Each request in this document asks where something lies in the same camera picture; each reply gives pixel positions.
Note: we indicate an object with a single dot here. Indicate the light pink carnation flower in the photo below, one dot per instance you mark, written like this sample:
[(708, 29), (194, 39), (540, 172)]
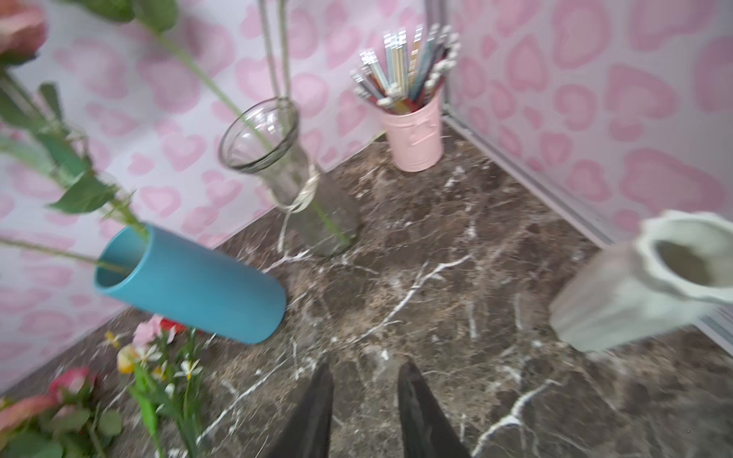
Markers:
[(147, 332)]

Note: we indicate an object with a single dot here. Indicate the teal cylindrical vase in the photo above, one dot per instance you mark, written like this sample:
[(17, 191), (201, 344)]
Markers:
[(192, 285)]

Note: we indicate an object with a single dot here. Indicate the white ribbed ceramic vase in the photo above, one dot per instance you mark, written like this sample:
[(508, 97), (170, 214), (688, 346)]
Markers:
[(677, 270)]

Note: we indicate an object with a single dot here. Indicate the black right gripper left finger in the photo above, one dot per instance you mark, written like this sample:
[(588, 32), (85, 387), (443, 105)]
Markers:
[(307, 433)]

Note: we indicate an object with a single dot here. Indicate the pink rose with long stem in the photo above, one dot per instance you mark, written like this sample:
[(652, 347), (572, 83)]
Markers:
[(267, 40)]

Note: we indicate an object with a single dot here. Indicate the bunch of artificial flowers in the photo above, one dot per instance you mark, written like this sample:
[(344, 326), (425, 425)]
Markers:
[(70, 421)]

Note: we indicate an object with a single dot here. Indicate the coral peony flower branch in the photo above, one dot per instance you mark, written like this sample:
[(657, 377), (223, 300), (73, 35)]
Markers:
[(53, 147)]

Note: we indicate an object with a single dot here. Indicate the light pink rose with stem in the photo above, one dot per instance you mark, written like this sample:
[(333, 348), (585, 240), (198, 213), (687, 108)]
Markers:
[(283, 33)]

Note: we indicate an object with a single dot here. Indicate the clear ribbed glass vase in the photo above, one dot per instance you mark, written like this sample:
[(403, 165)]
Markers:
[(264, 142)]

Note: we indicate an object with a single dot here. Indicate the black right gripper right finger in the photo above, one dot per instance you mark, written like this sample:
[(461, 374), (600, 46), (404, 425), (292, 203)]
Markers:
[(426, 431)]

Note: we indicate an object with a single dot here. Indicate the yellow tulip flower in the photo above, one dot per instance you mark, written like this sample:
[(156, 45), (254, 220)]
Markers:
[(129, 362)]

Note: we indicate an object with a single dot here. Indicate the pink cup of straws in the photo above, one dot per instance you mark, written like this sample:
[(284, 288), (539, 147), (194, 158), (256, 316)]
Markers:
[(405, 87)]

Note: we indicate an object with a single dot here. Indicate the pale pink peony branch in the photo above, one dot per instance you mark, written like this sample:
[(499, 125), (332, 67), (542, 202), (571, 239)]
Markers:
[(114, 267)]

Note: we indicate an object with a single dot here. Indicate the red carnation flower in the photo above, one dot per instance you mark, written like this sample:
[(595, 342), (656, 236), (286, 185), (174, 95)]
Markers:
[(172, 327)]

